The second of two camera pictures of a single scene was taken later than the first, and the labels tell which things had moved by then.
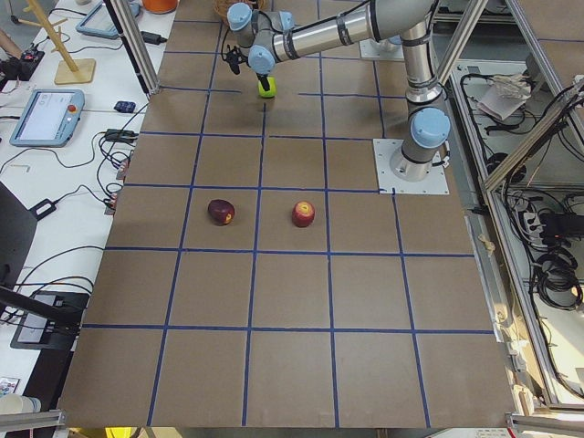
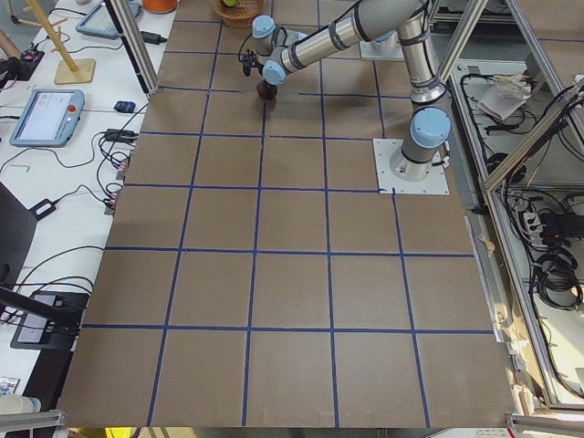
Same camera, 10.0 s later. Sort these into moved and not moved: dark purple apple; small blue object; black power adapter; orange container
Moved: dark purple apple
Not moved: small blue object; orange container; black power adapter
